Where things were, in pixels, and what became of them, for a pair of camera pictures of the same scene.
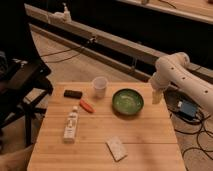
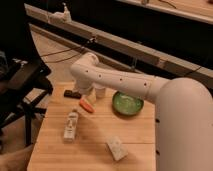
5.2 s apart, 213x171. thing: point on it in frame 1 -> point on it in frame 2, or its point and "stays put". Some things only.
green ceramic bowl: x=128 y=102 stays put
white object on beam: x=61 y=17 stays put
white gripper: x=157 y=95 -> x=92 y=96
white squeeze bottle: x=71 y=126 stays put
